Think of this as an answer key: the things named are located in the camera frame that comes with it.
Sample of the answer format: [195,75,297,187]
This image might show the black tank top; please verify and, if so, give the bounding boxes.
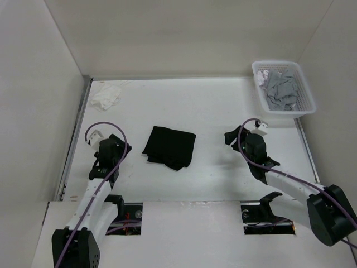
[142,126,196,171]

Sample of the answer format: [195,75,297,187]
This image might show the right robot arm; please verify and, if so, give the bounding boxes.
[224,119,356,246]

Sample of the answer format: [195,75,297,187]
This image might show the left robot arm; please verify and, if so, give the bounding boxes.
[51,131,132,267]

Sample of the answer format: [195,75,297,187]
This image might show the white folded tank top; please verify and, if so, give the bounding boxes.
[89,84,122,112]

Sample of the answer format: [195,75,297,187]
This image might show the grey tank top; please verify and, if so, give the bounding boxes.
[266,69,298,112]

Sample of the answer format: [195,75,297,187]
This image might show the pale pink tank top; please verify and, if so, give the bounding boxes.
[257,70,269,87]

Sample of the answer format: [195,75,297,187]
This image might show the white plastic basket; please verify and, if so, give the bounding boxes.
[252,60,316,119]

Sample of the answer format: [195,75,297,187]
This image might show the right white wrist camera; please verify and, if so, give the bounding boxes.
[250,120,269,137]

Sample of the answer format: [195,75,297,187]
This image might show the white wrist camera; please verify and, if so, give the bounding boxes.
[87,130,104,151]
[250,120,269,137]

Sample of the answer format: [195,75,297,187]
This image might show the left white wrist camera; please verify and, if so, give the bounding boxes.
[87,130,104,151]

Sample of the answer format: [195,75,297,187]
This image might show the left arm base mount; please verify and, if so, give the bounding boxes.
[106,203,143,236]

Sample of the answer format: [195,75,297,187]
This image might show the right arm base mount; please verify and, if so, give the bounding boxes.
[240,192,296,235]

